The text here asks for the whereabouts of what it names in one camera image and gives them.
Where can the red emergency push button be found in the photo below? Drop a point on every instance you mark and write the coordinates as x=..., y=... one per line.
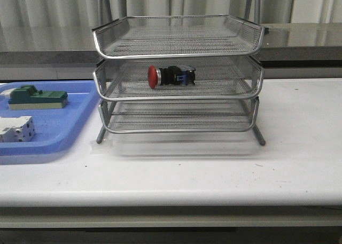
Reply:
x=172, y=75

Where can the silver mesh tray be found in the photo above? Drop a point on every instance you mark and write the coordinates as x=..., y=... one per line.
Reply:
x=227, y=77
x=166, y=116
x=178, y=36

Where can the blue plastic tray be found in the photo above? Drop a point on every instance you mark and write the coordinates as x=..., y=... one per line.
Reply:
x=55, y=129

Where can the white circuit breaker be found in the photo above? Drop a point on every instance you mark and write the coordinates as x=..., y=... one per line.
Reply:
x=17, y=129

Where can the white small component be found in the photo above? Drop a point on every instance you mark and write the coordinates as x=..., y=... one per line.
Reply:
x=7, y=93

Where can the green electrical switch block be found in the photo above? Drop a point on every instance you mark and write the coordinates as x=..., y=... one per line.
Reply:
x=28, y=97

